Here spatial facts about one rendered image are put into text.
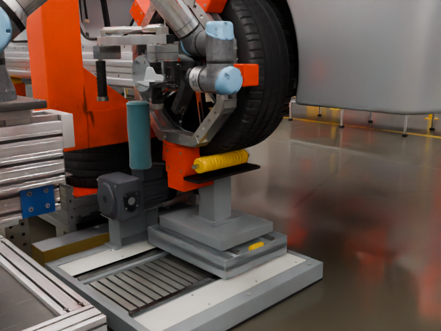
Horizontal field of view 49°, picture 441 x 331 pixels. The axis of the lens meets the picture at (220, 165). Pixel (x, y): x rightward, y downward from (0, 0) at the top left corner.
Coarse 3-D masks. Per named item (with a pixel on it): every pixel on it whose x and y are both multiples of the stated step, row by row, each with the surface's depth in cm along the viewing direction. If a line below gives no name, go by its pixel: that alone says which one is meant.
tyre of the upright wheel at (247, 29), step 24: (240, 0) 168; (264, 0) 178; (240, 24) 164; (264, 24) 169; (240, 48) 165; (264, 48) 166; (288, 48) 174; (264, 72) 167; (288, 72) 176; (240, 96) 169; (264, 96) 170; (288, 96) 180; (168, 120) 202; (240, 120) 171; (264, 120) 178; (216, 144) 183; (240, 144) 185
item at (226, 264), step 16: (160, 240) 210; (176, 240) 201; (192, 240) 202; (256, 240) 203; (272, 240) 200; (192, 256) 195; (208, 256) 188; (224, 256) 188; (240, 256) 186; (256, 256) 193; (272, 256) 200; (224, 272) 182; (240, 272) 188
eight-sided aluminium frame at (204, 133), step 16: (192, 0) 166; (144, 16) 188; (160, 16) 188; (208, 16) 163; (144, 48) 197; (144, 96) 200; (224, 96) 164; (160, 112) 199; (224, 112) 167; (160, 128) 194; (208, 128) 172; (192, 144) 179
